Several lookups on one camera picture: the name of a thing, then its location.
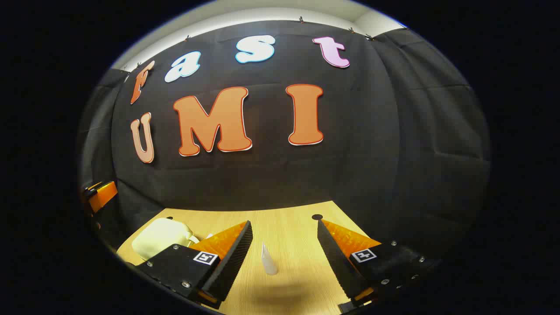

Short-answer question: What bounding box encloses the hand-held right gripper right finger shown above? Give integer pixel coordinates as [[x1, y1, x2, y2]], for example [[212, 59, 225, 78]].
[[317, 219, 442, 314]]

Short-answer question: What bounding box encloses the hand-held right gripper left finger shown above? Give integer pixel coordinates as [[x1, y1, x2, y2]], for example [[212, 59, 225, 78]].
[[138, 220, 253, 310]]

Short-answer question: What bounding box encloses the white skin care tube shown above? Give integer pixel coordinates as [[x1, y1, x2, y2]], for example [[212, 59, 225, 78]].
[[261, 241, 279, 276]]

